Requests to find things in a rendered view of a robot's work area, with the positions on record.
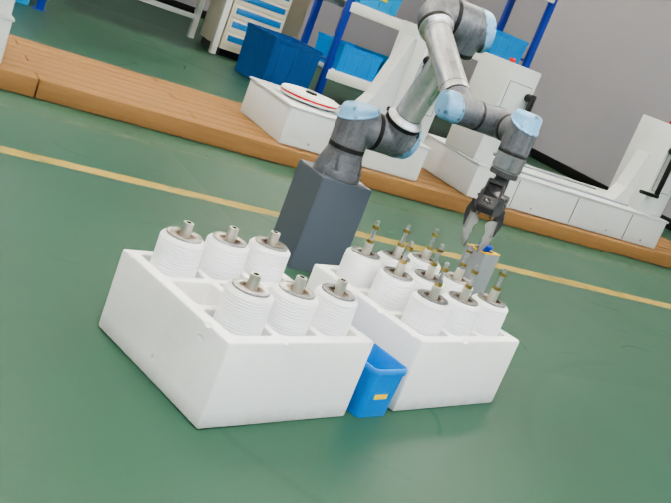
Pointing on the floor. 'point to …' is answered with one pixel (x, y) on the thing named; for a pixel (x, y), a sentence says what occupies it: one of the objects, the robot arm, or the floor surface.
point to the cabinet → (229, 45)
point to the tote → (276, 57)
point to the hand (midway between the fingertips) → (472, 244)
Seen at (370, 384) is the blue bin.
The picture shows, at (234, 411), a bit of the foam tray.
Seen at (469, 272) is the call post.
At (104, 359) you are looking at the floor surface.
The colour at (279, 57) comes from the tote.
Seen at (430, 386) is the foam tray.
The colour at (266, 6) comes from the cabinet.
